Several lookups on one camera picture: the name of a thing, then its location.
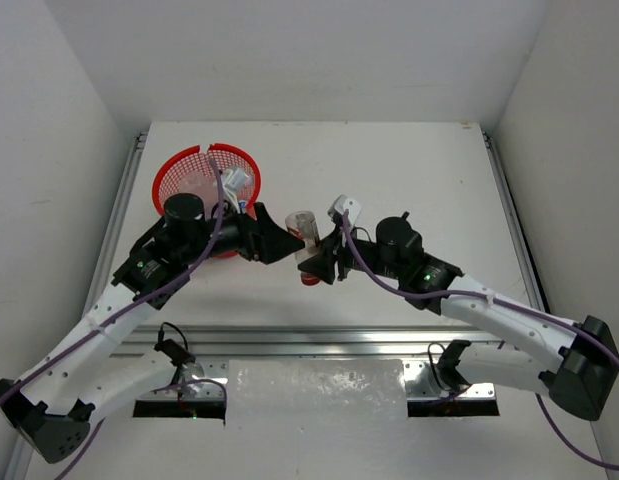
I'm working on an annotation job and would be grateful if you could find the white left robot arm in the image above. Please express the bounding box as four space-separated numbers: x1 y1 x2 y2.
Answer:
0 193 304 464

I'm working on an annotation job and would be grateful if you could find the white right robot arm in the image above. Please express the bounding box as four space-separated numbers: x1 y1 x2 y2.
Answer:
299 215 619 421

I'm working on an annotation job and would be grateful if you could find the red mesh plastic bin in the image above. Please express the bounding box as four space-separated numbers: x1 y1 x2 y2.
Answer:
145 144 261 268

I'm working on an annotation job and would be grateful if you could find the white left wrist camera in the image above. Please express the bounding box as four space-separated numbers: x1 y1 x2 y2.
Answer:
221 167 254 213

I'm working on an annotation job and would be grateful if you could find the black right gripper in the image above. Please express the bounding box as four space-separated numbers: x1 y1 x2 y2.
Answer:
299 222 403 283

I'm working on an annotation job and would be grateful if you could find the red label red cap bottle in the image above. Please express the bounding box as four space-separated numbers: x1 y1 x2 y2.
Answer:
285 210 319 265

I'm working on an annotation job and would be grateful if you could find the aluminium front rail frame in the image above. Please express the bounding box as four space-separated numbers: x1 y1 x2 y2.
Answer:
33 324 550 401

